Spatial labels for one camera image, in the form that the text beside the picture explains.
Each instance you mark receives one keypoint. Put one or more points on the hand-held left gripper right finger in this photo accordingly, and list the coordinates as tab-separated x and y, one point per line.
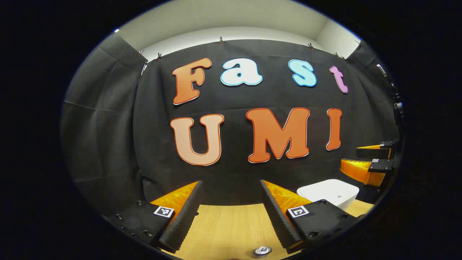
279	224

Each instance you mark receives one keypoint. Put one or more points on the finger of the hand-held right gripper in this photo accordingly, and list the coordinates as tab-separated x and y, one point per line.
371	153
382	166

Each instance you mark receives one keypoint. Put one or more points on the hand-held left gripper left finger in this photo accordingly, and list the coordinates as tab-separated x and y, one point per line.
184	220

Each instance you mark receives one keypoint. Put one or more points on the silver blue pop can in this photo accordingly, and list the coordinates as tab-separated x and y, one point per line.
262	250

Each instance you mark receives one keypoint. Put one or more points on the white desktop garbage bin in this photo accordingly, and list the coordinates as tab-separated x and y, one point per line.
328	191

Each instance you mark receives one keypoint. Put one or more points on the wooden desktop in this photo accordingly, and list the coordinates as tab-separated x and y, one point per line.
231	231

